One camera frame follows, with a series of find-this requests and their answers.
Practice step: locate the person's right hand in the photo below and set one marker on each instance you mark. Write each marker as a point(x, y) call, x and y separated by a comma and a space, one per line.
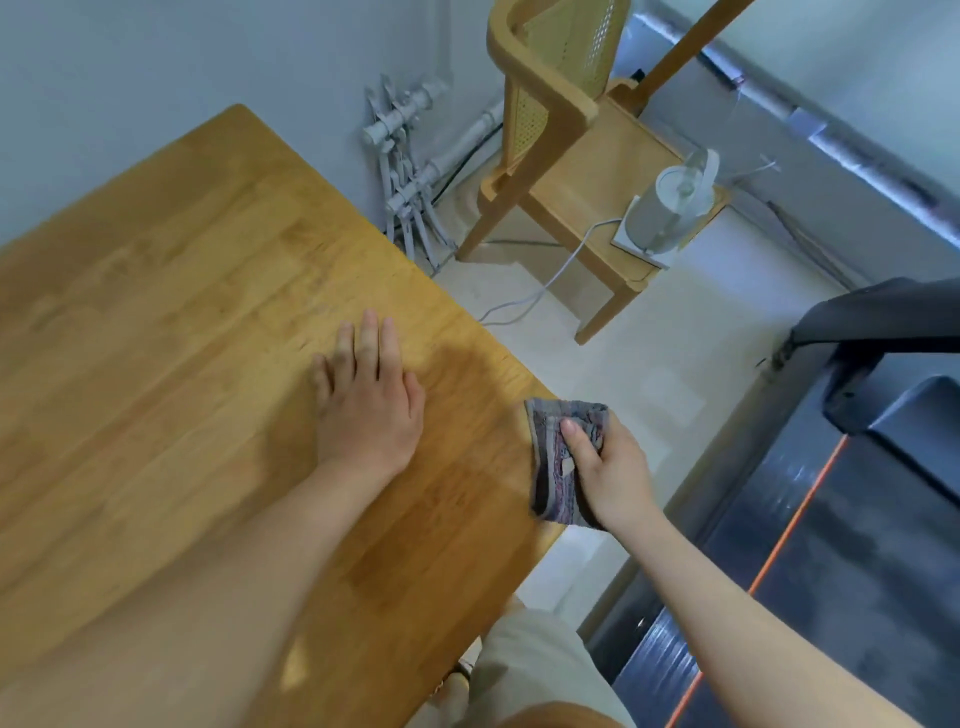
point(615, 480)

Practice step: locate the person's left hand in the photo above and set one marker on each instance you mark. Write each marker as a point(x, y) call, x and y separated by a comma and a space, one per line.
point(367, 412)

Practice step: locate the person's right thumb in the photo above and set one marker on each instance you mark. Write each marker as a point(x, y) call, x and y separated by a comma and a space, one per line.
point(580, 442)

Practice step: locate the person's left little finger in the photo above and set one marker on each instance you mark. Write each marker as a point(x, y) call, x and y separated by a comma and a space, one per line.
point(322, 375)

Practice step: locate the person's left thumb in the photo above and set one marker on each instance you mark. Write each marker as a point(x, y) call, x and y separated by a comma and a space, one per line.
point(415, 394)

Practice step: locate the person's left middle finger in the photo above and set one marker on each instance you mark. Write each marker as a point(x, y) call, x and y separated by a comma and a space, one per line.
point(367, 345)

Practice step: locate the grey striped cloth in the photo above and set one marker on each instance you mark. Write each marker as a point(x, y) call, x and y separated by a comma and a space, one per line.
point(547, 465)

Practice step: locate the person's left forearm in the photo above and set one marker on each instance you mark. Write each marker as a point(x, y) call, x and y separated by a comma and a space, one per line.
point(195, 592)

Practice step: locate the person's right forearm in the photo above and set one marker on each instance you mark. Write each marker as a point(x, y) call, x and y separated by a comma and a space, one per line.
point(742, 637)

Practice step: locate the white heating pipe manifold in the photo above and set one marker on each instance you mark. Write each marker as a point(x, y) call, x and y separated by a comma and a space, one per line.
point(405, 172)

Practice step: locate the white kettle base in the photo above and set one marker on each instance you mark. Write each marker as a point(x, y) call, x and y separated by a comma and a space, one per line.
point(626, 240)

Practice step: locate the person's beige trousers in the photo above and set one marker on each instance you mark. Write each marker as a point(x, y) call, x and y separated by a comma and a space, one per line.
point(540, 667)

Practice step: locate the white electric kettle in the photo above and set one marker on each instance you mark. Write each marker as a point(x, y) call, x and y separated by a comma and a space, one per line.
point(671, 206)

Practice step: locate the black treadmill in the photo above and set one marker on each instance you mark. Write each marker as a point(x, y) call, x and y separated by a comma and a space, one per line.
point(847, 510)

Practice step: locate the wooden rattan chair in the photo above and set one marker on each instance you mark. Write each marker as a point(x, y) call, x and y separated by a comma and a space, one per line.
point(577, 161)

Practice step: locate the silver insulated pipe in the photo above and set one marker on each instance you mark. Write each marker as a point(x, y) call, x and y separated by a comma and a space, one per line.
point(825, 127)

